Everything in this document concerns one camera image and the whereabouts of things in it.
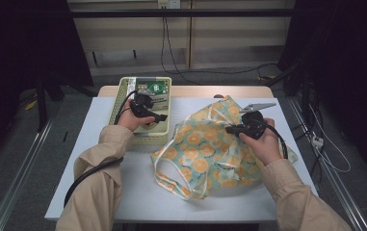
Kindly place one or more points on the person's right hand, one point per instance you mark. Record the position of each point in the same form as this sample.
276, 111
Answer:
264, 147

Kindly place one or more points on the orange slice print bag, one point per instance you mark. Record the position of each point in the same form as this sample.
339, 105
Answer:
203, 150

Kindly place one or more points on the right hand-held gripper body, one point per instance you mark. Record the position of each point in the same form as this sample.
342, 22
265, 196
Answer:
253, 123

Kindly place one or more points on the black crossbar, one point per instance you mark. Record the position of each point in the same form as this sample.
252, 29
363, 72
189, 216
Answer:
203, 13

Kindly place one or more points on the black curtain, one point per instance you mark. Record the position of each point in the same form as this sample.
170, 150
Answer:
17, 48
357, 64

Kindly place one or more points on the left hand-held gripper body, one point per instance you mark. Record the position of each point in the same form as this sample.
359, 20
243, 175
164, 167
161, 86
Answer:
142, 102

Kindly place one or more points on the aluminium rail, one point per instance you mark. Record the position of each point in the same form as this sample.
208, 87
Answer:
335, 179
22, 173

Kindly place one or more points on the wooden post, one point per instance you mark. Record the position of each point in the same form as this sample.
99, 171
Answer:
189, 38

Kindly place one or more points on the narrow green white carton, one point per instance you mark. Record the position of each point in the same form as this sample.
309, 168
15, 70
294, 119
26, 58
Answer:
132, 84

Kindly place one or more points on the wide green white carton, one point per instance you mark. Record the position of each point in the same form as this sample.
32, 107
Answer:
157, 86

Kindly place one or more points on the person's left hand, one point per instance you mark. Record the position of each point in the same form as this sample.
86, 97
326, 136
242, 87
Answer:
129, 120

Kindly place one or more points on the white wall socket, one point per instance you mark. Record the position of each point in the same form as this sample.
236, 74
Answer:
173, 4

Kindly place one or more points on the black metal stand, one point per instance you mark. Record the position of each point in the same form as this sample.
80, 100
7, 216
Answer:
305, 96
42, 109

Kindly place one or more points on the cream plastic basket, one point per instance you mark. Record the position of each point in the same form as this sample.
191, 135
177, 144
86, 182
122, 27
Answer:
149, 141

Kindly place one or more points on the white power strip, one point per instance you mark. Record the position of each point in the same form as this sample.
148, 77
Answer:
317, 141

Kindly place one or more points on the yellow tape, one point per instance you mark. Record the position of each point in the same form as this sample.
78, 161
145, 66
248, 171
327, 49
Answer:
31, 105

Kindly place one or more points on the small black stick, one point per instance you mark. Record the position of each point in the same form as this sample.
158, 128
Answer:
65, 136

